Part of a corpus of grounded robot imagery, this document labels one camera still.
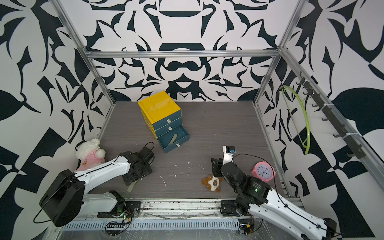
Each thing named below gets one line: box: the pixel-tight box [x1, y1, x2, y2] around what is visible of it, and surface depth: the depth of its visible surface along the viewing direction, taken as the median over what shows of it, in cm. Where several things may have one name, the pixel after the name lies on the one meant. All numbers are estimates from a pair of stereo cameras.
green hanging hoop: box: [280, 85, 311, 155], surface depth 73 cm
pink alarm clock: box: [251, 161, 277, 183], surface depth 86 cm
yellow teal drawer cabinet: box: [137, 90, 190, 154], surface depth 91 cm
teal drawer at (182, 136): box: [157, 124, 190, 154], surface depth 96 cm
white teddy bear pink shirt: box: [75, 138, 106, 172], surface depth 85 cm
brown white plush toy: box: [201, 175, 223, 193], surface depth 82 cm
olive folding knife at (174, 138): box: [168, 133, 178, 145], surface depth 100 cm
